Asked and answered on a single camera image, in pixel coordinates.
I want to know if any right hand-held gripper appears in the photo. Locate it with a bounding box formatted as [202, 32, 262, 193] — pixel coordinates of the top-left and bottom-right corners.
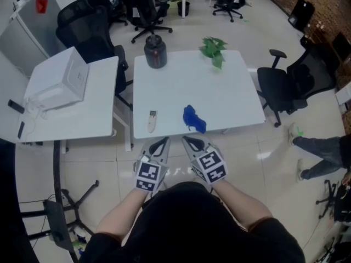
[181, 136, 229, 186]

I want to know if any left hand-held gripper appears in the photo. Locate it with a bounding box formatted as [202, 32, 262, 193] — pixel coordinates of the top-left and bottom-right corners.
[133, 136, 171, 195]

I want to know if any blue cloth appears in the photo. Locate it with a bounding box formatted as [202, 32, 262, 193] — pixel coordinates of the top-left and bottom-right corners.
[183, 104, 207, 134]

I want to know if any white remote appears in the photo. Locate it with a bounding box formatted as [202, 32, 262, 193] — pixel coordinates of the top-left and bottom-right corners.
[147, 110, 159, 133]

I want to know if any person's right forearm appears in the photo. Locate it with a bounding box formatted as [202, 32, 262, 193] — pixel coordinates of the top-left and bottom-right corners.
[212, 179, 274, 231]

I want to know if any person's left forearm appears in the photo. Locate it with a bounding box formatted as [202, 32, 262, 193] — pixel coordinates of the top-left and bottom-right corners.
[94, 186, 149, 237]

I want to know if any person's black clothing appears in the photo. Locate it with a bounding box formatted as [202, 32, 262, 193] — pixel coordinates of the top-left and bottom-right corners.
[79, 181, 305, 263]

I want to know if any dark plastic jar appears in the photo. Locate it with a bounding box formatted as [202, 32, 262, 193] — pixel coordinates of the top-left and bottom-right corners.
[144, 34, 168, 70]

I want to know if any black office chair with armrest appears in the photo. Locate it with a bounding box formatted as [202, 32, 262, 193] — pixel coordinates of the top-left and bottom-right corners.
[257, 49, 337, 128]

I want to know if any green leafy plant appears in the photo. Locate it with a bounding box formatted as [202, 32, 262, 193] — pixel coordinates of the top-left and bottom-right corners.
[199, 36, 229, 70]

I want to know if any black stand with legs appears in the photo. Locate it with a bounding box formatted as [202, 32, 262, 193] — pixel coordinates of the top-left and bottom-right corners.
[20, 140, 100, 257]

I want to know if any black panel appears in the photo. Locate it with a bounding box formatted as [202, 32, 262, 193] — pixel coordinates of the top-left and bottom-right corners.
[43, 200, 73, 253]

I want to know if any white box appliance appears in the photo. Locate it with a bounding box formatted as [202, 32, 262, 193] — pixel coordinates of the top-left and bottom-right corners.
[23, 47, 90, 111]

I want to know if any black waste bin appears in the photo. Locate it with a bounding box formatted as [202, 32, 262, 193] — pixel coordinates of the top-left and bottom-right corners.
[177, 1, 191, 18]

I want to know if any black mesh office chair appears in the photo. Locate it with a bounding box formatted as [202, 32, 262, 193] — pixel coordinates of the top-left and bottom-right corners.
[55, 0, 134, 111]

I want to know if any black chair base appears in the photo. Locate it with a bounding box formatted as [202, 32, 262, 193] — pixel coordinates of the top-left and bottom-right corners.
[315, 179, 351, 221]

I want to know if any black phone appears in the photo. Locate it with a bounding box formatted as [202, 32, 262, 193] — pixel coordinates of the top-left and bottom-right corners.
[7, 99, 25, 114]

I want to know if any white cabinet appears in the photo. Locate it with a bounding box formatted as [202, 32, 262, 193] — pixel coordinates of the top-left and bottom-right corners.
[335, 82, 351, 105]

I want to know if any black box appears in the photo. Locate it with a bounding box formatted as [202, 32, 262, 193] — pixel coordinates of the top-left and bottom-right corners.
[287, 0, 315, 33]
[331, 31, 351, 60]

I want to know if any grey cabinet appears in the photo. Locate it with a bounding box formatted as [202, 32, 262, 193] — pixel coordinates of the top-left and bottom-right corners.
[0, 0, 63, 71]

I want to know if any red sticker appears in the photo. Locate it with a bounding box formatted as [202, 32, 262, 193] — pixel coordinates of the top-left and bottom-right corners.
[36, 0, 49, 15]

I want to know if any white cable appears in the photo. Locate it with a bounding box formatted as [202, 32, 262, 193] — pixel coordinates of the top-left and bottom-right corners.
[23, 97, 52, 136]

